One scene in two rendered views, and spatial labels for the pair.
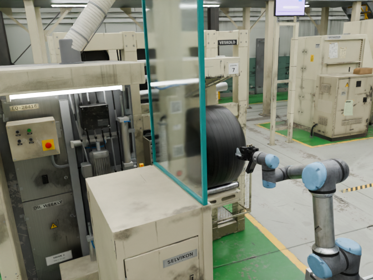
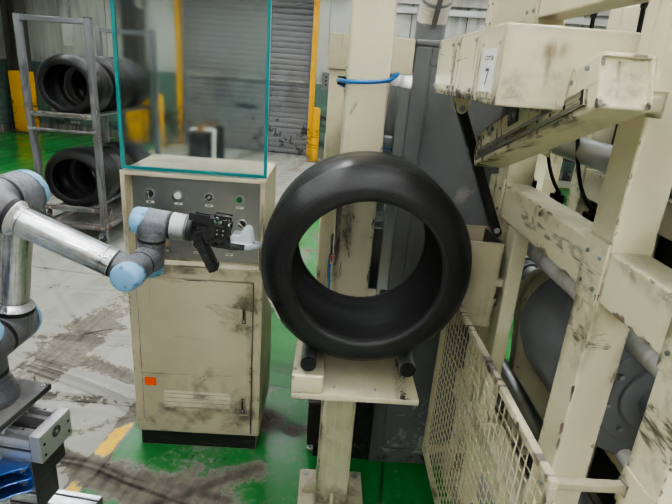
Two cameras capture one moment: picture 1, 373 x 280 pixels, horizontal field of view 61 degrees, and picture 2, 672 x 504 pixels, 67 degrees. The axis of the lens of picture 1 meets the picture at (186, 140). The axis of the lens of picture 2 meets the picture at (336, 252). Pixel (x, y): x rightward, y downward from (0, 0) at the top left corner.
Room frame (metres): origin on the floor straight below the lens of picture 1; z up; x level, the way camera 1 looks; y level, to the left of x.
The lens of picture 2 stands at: (2.67, -1.46, 1.68)
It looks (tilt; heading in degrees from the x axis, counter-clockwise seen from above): 20 degrees down; 114
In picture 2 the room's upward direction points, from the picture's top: 4 degrees clockwise
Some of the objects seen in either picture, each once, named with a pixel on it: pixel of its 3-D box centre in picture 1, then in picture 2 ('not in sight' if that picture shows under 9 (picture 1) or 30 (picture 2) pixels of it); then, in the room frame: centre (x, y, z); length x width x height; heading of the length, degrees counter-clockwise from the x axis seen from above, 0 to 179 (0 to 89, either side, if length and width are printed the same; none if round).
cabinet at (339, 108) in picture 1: (342, 106); not in sight; (6.19, -3.16, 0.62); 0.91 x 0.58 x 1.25; 108
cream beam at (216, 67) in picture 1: (198, 68); (510, 70); (2.48, -0.12, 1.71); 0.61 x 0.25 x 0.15; 116
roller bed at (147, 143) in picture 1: (159, 154); (466, 273); (2.40, 0.23, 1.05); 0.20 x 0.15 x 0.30; 116
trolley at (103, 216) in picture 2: not in sight; (101, 131); (-1.50, 2.07, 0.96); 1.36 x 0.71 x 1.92; 108
